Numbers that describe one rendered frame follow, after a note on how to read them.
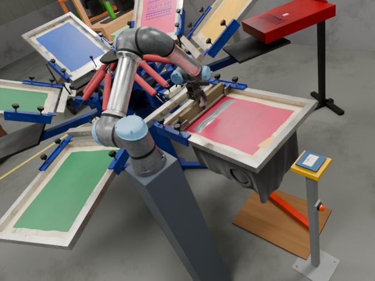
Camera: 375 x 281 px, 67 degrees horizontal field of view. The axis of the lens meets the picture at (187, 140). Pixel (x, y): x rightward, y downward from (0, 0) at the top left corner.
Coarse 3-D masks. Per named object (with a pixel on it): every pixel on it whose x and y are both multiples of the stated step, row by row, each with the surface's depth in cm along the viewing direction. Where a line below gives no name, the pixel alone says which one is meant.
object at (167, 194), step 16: (176, 160) 120; (160, 176) 117; (176, 176) 123; (144, 192) 125; (160, 192) 120; (176, 192) 127; (192, 192) 134; (160, 208) 123; (176, 208) 130; (192, 208) 137; (160, 224) 147; (176, 224) 134; (192, 224) 141; (176, 240) 139; (192, 240) 146; (208, 240) 155; (192, 256) 150; (208, 256) 161; (192, 272) 169; (208, 272) 166; (224, 272) 179
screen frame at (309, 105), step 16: (256, 96) 182; (272, 96) 172; (288, 96) 167; (176, 112) 191; (304, 112) 152; (288, 128) 146; (192, 144) 164; (208, 144) 155; (272, 144) 140; (240, 160) 138; (256, 160) 135
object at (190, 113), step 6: (222, 84) 189; (210, 90) 186; (216, 90) 187; (222, 90) 191; (210, 96) 185; (216, 96) 188; (198, 102) 179; (210, 102) 186; (192, 108) 176; (198, 108) 180; (180, 114) 174; (186, 114) 175; (192, 114) 178; (180, 120) 175
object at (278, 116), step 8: (224, 96) 195; (216, 104) 190; (232, 104) 185; (240, 104) 182; (248, 104) 179; (256, 104) 177; (264, 104) 174; (208, 112) 186; (224, 112) 180; (272, 112) 166; (280, 112) 163; (288, 112) 161; (264, 120) 162; (272, 120) 160; (280, 120) 158; (264, 128) 157; (272, 128) 155
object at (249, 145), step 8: (200, 120) 181; (216, 120) 176; (192, 128) 178; (208, 128) 172; (256, 128) 159; (208, 136) 166; (216, 136) 164; (248, 136) 156; (256, 136) 154; (264, 136) 152; (224, 144) 156; (232, 144) 154; (240, 144) 152; (248, 144) 150; (256, 144) 149; (248, 152) 146
